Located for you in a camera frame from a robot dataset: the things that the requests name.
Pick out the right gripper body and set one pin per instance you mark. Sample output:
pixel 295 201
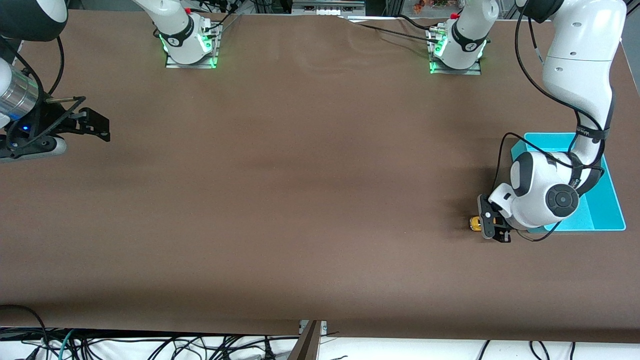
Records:
pixel 31 125

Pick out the yellow beetle toy car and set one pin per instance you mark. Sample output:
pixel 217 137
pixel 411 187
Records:
pixel 475 223

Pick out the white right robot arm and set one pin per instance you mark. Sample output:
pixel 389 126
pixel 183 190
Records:
pixel 175 30

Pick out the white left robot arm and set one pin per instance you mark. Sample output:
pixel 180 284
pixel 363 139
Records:
pixel 580 60

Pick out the teal plastic bin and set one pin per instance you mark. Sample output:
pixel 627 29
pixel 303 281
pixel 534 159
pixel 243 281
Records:
pixel 607 210

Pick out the brown table cover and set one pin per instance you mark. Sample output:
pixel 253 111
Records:
pixel 320 200

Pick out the orange decorative plant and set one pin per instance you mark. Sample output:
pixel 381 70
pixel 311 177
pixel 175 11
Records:
pixel 430 5

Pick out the brown table leg beam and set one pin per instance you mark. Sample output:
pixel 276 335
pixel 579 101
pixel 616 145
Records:
pixel 307 345

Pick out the grey box with ports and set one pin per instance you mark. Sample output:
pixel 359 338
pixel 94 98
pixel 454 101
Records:
pixel 327 8

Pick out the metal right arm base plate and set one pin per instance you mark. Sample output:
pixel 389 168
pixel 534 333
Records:
pixel 172 64

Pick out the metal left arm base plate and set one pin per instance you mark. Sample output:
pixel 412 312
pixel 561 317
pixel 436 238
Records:
pixel 470 71

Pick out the metal table bracket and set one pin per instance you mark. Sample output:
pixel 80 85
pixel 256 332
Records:
pixel 322 327

